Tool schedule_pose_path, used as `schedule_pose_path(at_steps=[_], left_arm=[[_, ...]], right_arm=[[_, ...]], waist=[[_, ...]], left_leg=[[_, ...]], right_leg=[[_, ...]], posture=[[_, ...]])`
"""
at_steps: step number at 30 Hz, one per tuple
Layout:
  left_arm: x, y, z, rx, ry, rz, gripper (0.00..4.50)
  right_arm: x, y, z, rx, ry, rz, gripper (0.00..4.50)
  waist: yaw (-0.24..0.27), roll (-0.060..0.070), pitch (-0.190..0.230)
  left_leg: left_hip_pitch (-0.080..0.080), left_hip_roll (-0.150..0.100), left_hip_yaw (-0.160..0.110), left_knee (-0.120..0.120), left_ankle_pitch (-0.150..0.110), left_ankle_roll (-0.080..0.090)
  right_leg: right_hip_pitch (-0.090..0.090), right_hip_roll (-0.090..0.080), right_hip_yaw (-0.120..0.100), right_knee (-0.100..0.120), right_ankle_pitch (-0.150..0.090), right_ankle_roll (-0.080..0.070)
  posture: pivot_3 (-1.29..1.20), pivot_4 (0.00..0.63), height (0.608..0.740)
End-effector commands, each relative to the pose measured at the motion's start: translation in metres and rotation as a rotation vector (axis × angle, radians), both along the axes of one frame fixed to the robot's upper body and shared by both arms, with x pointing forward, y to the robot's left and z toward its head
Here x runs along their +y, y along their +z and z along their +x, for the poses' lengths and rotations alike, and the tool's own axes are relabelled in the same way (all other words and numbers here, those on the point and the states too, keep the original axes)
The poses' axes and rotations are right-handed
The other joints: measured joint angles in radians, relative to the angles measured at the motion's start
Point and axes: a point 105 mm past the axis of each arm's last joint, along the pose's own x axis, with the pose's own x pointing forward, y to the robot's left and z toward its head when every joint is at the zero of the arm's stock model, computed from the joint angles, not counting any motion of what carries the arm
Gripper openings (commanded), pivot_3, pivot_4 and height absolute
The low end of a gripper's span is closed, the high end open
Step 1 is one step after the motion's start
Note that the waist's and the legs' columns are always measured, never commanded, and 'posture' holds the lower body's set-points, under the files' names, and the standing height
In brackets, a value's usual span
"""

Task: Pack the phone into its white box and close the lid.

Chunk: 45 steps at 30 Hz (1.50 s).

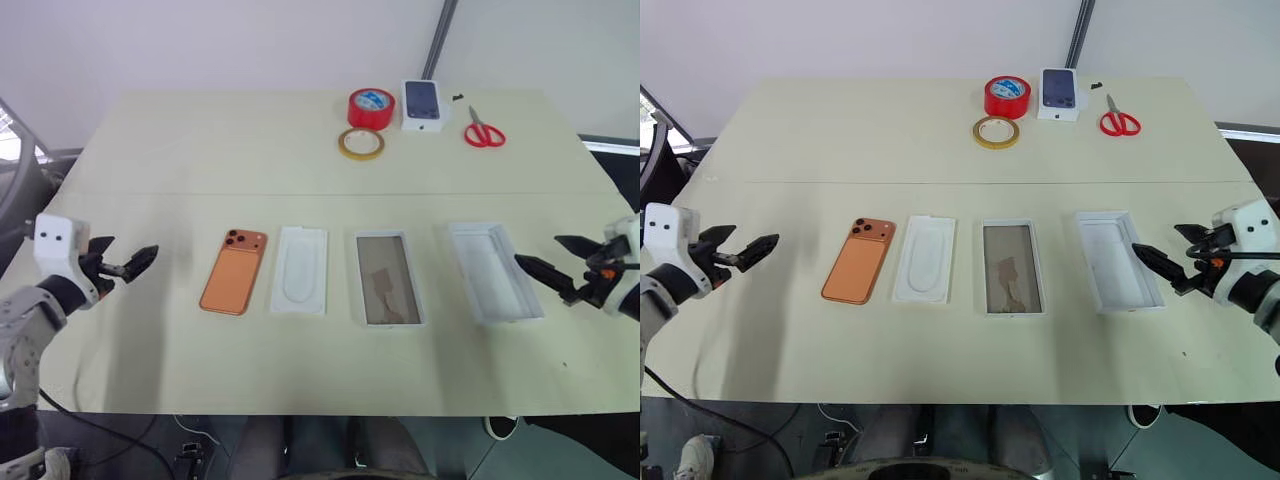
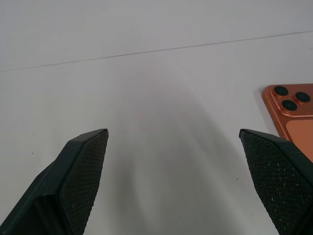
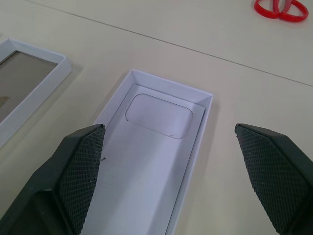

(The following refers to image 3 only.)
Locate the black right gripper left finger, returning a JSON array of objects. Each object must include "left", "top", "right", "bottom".
[{"left": 0, "top": 123, "right": 106, "bottom": 235}]

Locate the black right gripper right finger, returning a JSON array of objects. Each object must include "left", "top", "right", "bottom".
[{"left": 234, "top": 123, "right": 313, "bottom": 235}]

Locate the white phone box base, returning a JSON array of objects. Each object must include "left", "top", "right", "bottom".
[{"left": 85, "top": 69, "right": 215, "bottom": 235}]

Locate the white box lid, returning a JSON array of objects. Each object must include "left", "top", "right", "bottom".
[{"left": 0, "top": 37, "right": 74, "bottom": 148}]

